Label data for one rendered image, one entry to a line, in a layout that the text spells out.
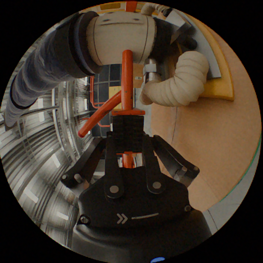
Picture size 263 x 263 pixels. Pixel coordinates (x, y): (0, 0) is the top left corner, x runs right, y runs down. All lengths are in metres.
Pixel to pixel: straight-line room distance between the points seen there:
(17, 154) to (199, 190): 5.34
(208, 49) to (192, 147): 0.18
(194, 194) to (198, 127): 0.15
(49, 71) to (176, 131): 0.35
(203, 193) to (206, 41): 0.26
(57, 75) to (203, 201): 0.41
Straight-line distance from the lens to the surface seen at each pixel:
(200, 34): 0.18
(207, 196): 0.19
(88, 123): 0.18
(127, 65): 0.15
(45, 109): 2.22
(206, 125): 0.15
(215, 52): 0.16
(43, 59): 0.23
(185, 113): 0.19
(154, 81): 0.16
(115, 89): 7.58
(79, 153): 6.78
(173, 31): 0.20
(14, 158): 5.23
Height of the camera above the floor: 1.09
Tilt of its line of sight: 4 degrees down
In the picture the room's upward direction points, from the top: 92 degrees counter-clockwise
